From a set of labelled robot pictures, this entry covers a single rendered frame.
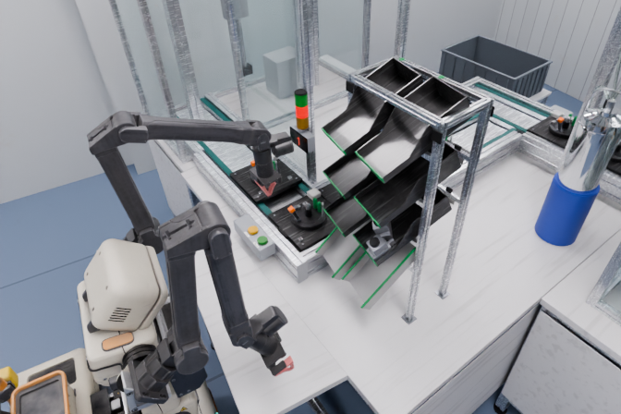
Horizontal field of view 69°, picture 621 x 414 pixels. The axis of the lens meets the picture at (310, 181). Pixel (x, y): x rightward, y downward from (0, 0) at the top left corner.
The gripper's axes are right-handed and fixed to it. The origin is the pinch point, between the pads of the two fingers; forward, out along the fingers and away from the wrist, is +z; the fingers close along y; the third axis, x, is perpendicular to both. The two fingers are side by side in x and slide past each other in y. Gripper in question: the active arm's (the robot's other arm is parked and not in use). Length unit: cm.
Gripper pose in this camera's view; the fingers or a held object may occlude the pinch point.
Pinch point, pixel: (269, 193)
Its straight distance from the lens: 154.8
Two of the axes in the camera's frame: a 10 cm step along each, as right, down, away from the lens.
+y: -5.8, -5.0, 6.4
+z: 0.6, 7.6, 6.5
